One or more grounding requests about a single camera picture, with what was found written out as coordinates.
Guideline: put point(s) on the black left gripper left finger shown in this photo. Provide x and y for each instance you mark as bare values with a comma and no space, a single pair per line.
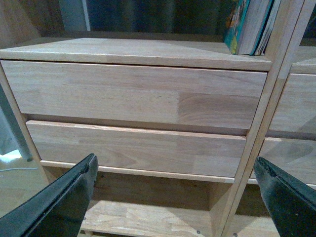
59,209

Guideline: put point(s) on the upper left wooden drawer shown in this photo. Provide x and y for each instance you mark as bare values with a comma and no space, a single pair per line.
182,96

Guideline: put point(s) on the teal comic idiom book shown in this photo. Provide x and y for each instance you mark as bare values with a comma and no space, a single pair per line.
245,25

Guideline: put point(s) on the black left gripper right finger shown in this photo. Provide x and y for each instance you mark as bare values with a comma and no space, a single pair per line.
291,203

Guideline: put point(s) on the light wooden bookshelf unit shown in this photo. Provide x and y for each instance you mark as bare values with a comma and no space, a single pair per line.
157,205

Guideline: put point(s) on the lower right wooden drawer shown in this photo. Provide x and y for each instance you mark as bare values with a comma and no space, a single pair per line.
294,156

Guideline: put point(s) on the grey metal table leg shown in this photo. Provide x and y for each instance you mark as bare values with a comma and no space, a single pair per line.
11,137

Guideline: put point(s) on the lower left wooden drawer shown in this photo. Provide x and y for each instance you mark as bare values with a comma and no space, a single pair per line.
139,150

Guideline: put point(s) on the upper right wooden drawer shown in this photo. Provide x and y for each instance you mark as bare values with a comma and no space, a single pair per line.
296,109

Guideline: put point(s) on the wooden drawer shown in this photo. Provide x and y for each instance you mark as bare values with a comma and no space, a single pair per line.
182,96
296,109
139,150
294,156

